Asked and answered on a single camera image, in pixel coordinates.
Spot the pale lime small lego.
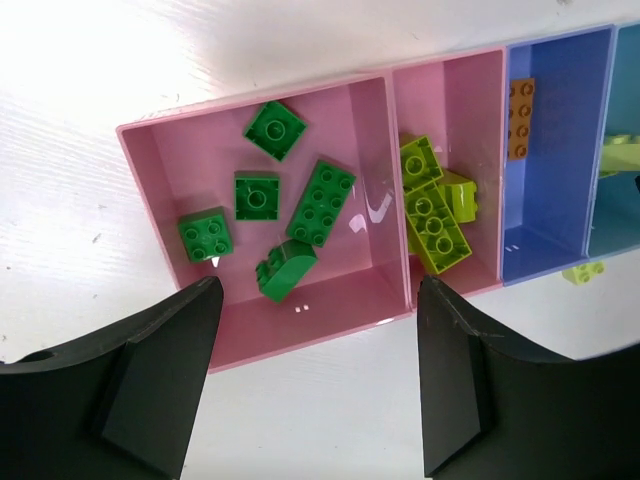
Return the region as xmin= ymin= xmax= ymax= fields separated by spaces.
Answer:
xmin=599 ymin=135 xmax=640 ymax=178

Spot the lime 2x4 lego plate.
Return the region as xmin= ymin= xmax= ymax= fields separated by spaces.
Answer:
xmin=404 ymin=182 xmax=472 ymax=275

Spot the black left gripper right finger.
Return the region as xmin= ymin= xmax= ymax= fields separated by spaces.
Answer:
xmin=417 ymin=276 xmax=639 ymax=479

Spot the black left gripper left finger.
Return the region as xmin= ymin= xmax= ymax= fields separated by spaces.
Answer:
xmin=1 ymin=277 xmax=224 ymax=479

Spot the orange 2x4 lego plate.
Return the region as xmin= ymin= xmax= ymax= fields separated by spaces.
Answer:
xmin=507 ymin=78 xmax=535 ymax=161

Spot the green 2x2 lego brick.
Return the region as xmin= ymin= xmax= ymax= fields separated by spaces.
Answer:
xmin=244 ymin=101 xmax=307 ymax=162

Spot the green upturned square lego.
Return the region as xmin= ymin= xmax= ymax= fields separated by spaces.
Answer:
xmin=234 ymin=171 xmax=280 ymax=221

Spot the green long lego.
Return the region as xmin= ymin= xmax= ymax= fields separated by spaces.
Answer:
xmin=285 ymin=160 xmax=356 ymax=247

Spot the pink two-compartment bin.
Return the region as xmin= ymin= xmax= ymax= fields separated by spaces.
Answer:
xmin=117 ymin=48 xmax=506 ymax=372

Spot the pale lime 2x2 lego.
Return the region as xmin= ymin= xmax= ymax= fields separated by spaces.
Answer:
xmin=562 ymin=261 xmax=605 ymax=286

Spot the green curved slope lego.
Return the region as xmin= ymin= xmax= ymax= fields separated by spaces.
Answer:
xmin=255 ymin=239 xmax=317 ymax=303

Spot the dark blue bin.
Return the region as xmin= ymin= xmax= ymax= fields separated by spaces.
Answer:
xmin=502 ymin=25 xmax=614 ymax=285

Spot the light blue bin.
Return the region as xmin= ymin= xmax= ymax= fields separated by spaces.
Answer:
xmin=588 ymin=22 xmax=639 ymax=258

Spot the green square lego brick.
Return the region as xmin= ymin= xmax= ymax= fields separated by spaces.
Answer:
xmin=178 ymin=206 xmax=234 ymax=263

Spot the green and yellow lego stack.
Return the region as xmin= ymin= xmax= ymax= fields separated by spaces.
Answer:
xmin=438 ymin=170 xmax=478 ymax=224

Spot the lime upturned 2x2 lego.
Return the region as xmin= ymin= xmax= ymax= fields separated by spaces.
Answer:
xmin=400 ymin=136 xmax=444 ymax=193

